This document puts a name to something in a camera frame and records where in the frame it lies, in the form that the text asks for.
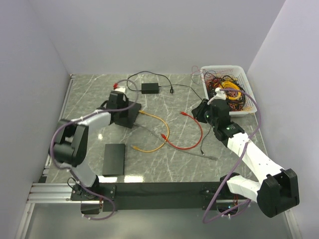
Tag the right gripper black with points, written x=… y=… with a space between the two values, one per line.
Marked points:
x=198 y=112

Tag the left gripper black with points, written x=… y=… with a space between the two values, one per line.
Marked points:
x=125 y=102

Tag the black network switch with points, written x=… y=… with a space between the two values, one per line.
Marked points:
x=127 y=118

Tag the black box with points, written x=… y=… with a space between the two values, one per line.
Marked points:
x=114 y=160

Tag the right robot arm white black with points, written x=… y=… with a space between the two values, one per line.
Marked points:
x=276 y=189

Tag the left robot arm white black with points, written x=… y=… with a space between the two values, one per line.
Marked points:
x=68 y=147

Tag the black power adapter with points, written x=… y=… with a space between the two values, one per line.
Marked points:
x=150 y=88

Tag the white plastic basket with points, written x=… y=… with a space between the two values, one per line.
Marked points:
x=239 y=94

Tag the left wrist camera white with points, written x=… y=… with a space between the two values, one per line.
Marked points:
x=118 y=88

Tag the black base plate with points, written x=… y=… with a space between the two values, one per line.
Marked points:
x=143 y=196

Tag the aluminium rail frame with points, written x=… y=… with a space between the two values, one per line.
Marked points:
x=49 y=193

